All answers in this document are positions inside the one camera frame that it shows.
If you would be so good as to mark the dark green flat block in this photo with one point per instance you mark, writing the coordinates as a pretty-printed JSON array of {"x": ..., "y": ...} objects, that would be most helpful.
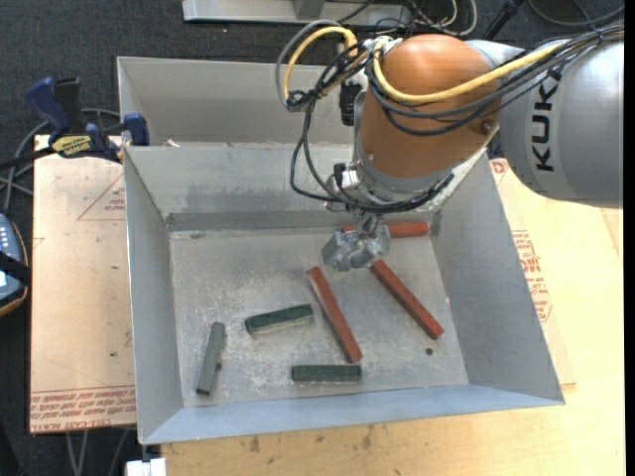
[
  {"x": 326, "y": 373},
  {"x": 279, "y": 319},
  {"x": 212, "y": 357}
]

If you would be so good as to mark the black cylinder on white bracket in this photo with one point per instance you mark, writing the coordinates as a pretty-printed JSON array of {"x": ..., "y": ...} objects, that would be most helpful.
[{"x": 348, "y": 103}]

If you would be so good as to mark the grey metal bin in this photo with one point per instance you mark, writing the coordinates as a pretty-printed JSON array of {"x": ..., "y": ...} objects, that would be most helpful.
[{"x": 238, "y": 285}]

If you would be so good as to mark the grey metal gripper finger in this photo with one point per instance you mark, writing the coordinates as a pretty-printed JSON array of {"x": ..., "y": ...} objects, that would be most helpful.
[
  {"x": 377, "y": 246},
  {"x": 340, "y": 253}
]

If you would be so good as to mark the brown cardboard board, red print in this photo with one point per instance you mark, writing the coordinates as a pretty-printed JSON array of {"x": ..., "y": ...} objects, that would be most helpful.
[{"x": 74, "y": 266}]

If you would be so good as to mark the red-brown flat block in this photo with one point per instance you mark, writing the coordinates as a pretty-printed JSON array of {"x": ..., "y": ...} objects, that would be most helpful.
[
  {"x": 336, "y": 315},
  {"x": 409, "y": 300},
  {"x": 409, "y": 229}
]

